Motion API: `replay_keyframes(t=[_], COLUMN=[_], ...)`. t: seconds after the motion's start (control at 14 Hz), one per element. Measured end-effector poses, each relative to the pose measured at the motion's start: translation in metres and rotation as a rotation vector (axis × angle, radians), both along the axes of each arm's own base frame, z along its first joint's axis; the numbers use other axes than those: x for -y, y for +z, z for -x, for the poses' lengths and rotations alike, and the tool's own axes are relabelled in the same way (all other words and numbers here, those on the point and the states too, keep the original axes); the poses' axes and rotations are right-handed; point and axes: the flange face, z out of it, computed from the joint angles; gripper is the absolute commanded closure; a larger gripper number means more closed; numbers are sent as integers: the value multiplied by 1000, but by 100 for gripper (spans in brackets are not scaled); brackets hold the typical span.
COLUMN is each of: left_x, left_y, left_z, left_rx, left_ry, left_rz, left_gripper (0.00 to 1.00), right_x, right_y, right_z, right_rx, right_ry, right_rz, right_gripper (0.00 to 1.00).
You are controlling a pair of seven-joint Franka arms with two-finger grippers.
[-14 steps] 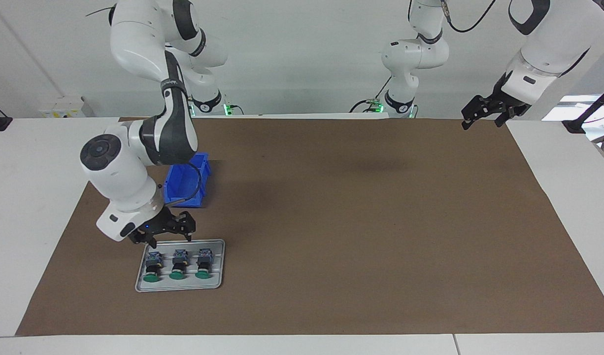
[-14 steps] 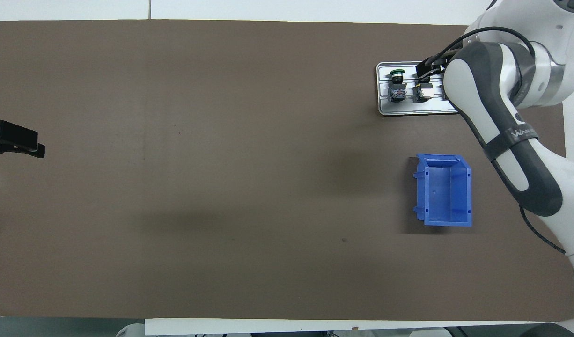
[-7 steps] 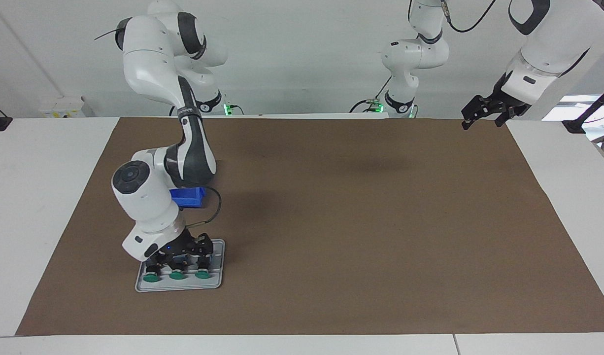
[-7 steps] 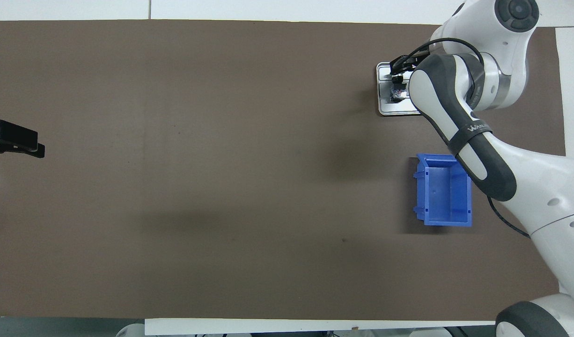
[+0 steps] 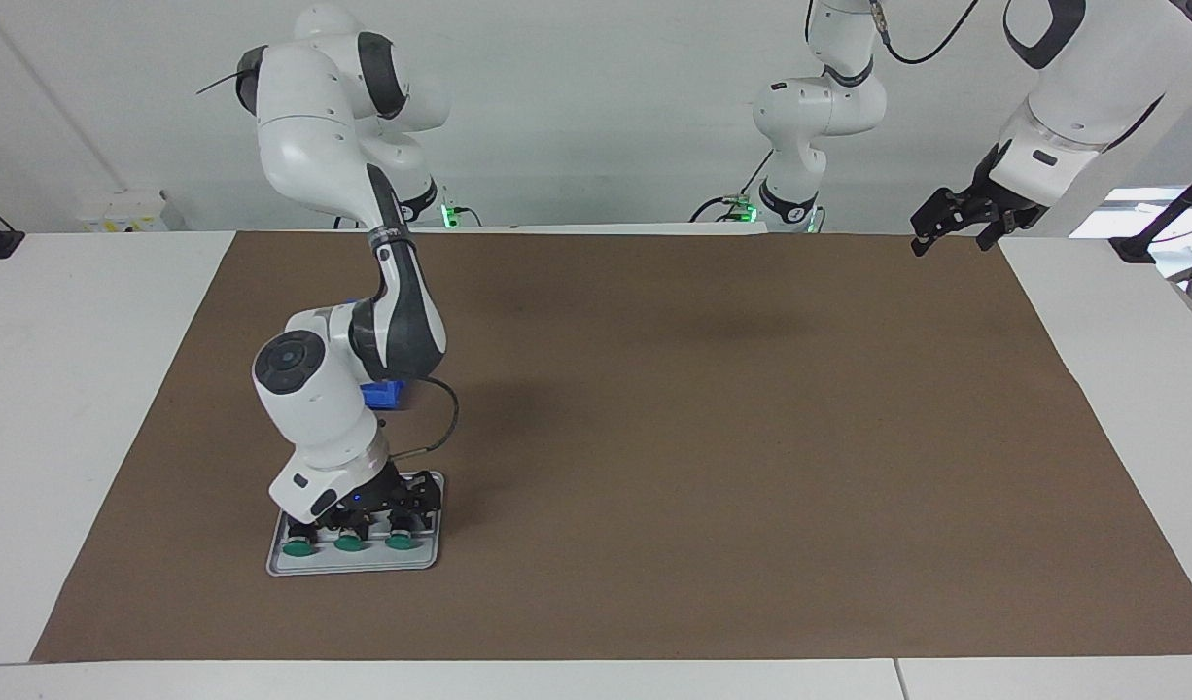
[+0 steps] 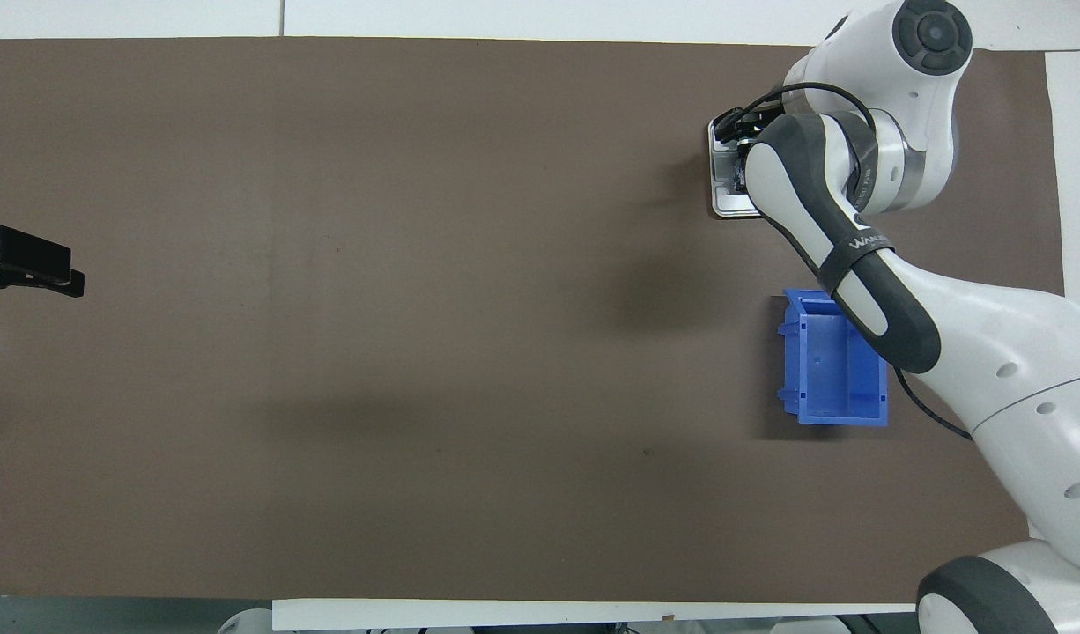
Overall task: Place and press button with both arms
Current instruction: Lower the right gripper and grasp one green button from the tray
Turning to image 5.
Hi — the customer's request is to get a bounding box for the silver metal tray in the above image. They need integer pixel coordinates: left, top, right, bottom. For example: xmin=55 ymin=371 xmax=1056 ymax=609
xmin=266 ymin=472 xmax=446 ymax=578

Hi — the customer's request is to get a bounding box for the white wall box yellow label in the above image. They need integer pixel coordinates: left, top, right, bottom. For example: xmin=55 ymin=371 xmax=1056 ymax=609
xmin=79 ymin=190 xmax=189 ymax=234

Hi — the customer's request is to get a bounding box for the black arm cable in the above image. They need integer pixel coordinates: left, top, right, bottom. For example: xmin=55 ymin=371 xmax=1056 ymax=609
xmin=873 ymin=0 xmax=981 ymax=67
xmin=387 ymin=377 xmax=459 ymax=458

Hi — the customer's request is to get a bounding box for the black base cable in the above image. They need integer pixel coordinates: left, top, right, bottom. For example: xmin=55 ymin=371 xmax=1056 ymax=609
xmin=690 ymin=151 xmax=777 ymax=223

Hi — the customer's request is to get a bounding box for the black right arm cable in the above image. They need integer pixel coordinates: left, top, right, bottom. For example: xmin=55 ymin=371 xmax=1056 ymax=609
xmin=387 ymin=377 xmax=459 ymax=458

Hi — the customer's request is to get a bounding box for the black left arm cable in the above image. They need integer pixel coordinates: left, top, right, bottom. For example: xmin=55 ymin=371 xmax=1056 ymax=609
xmin=873 ymin=0 xmax=981 ymax=67

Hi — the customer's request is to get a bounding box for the brown table mat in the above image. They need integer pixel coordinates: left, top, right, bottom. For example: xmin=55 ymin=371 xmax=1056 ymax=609
xmin=30 ymin=230 xmax=1192 ymax=664

